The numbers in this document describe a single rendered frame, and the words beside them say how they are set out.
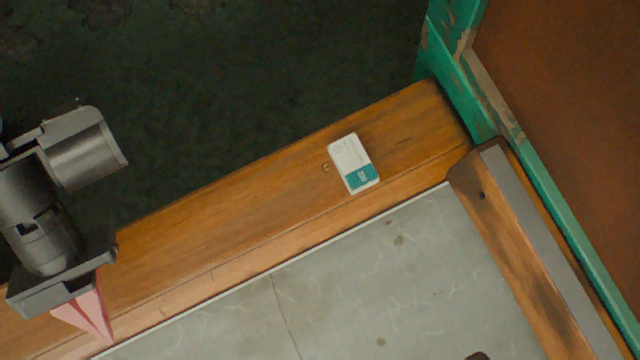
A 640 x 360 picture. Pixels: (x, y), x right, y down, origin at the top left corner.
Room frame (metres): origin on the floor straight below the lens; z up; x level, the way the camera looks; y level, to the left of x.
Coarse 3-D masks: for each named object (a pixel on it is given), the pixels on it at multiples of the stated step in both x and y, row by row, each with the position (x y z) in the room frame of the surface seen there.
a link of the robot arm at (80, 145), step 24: (24, 120) 0.25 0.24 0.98; (48, 120) 0.24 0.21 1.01; (72, 120) 0.24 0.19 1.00; (96, 120) 0.24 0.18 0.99; (0, 144) 0.22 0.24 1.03; (48, 144) 0.22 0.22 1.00; (72, 144) 0.22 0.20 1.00; (96, 144) 0.22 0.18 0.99; (72, 168) 0.20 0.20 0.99; (96, 168) 0.20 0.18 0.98; (72, 192) 0.19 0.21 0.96
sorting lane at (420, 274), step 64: (448, 192) 0.19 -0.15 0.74; (320, 256) 0.14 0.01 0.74; (384, 256) 0.13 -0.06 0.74; (448, 256) 0.11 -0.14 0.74; (192, 320) 0.09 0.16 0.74; (256, 320) 0.08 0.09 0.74; (320, 320) 0.06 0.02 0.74; (384, 320) 0.05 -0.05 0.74; (448, 320) 0.04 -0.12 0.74; (512, 320) 0.03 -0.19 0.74
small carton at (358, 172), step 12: (336, 144) 0.25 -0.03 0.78; (348, 144) 0.25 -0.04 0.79; (360, 144) 0.25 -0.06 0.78; (336, 156) 0.24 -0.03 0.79; (348, 156) 0.24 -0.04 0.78; (360, 156) 0.23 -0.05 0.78; (348, 168) 0.22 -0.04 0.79; (360, 168) 0.22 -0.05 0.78; (372, 168) 0.22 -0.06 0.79; (348, 180) 0.21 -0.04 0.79; (360, 180) 0.21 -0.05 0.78; (372, 180) 0.20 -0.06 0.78
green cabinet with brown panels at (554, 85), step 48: (432, 0) 0.36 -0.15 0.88; (480, 0) 0.30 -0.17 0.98; (528, 0) 0.27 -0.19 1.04; (576, 0) 0.23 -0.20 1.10; (624, 0) 0.20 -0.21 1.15; (480, 48) 0.29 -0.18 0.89; (528, 48) 0.25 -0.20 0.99; (576, 48) 0.21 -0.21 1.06; (624, 48) 0.18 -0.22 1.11; (480, 96) 0.26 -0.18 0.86; (528, 96) 0.22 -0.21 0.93; (576, 96) 0.19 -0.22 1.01; (624, 96) 0.16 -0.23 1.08; (528, 144) 0.19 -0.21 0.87; (576, 144) 0.16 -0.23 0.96; (624, 144) 0.14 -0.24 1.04; (576, 192) 0.13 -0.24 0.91; (624, 192) 0.11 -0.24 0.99; (576, 240) 0.09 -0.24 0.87; (624, 240) 0.07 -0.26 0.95; (624, 288) 0.04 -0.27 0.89; (624, 336) -0.01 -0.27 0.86
